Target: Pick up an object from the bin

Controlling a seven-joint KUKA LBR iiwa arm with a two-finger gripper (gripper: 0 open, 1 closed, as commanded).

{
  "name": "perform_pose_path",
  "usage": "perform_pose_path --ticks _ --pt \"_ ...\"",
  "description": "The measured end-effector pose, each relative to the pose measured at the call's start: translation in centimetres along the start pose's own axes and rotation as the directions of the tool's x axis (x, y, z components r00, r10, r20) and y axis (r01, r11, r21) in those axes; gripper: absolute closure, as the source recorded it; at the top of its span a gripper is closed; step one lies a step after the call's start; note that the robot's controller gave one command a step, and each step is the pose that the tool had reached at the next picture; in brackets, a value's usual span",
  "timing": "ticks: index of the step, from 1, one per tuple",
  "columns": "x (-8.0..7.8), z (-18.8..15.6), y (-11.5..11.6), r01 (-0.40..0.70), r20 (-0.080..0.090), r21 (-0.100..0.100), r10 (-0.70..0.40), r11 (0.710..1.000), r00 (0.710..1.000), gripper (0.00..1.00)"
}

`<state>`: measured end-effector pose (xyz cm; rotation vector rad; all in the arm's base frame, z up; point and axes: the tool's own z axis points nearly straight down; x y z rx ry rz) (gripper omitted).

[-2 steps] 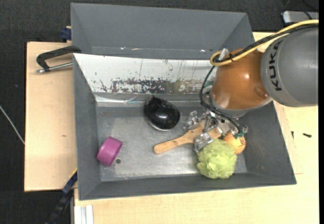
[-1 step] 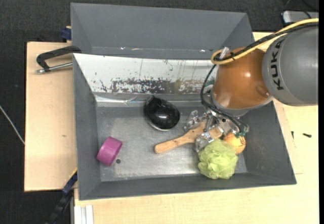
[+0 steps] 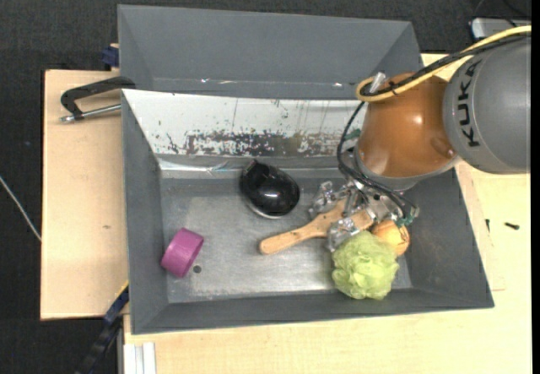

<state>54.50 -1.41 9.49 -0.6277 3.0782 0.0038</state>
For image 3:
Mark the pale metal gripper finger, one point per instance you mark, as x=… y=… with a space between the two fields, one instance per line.
x=325 y=196
x=345 y=228

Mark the orange toy fruit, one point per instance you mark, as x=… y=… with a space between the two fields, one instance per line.
x=394 y=235

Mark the green mesh bath sponge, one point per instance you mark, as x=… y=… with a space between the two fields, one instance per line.
x=365 y=267

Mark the black computer mouse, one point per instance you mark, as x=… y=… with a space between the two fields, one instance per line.
x=270 y=191

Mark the grey metal bin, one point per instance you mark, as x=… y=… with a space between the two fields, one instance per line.
x=236 y=262

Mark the small black screw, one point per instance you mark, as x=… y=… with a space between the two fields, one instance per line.
x=512 y=226

